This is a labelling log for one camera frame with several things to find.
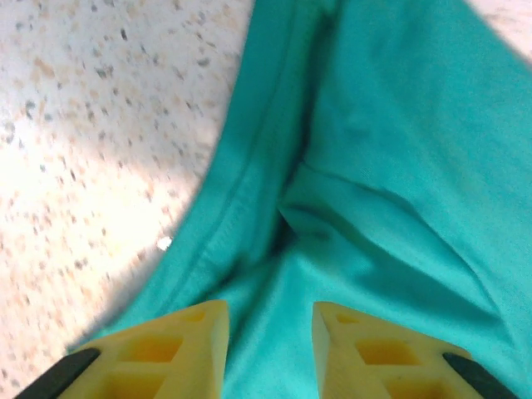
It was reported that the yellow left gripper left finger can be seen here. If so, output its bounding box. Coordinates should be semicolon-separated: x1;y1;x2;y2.
16;299;230;399

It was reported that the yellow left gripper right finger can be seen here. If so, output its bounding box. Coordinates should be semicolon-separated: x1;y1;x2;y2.
312;301;520;399

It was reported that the green t-shirt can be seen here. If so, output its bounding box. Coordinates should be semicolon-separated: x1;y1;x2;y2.
66;0;532;399

